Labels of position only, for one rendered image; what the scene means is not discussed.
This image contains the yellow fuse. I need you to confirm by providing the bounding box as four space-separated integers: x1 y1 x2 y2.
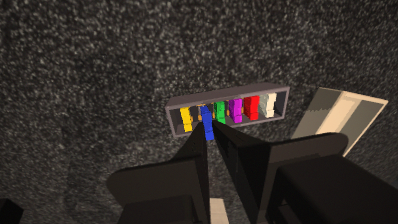
180 107 192 132

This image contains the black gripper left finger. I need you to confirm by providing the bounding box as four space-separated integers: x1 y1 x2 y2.
105 122 211 224

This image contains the blue fuse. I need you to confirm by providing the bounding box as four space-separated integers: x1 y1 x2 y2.
200 104 214 141

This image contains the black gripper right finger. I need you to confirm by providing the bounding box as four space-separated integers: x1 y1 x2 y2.
212 120 349 224

